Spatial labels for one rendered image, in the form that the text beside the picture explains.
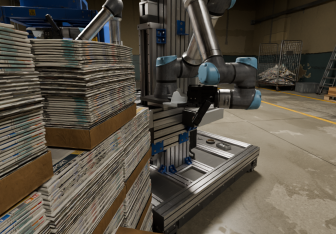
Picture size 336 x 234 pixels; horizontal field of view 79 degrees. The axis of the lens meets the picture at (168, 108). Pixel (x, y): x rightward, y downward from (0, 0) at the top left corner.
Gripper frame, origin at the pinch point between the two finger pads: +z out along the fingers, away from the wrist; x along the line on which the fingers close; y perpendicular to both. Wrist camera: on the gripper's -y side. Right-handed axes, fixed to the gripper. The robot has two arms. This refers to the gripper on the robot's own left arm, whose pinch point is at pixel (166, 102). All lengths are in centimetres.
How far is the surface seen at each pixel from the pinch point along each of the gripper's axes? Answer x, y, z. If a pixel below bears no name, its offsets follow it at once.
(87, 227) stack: 47, -18, 9
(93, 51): 39.2, 18.3, 9.0
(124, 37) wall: -846, 124, 335
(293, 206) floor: -60, -85, -82
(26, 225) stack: 60, -6, 9
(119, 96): 28.3, 6.9, 8.2
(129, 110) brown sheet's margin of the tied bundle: 21.6, 1.6, 8.0
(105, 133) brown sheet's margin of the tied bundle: 37.4, -0.4, 8.5
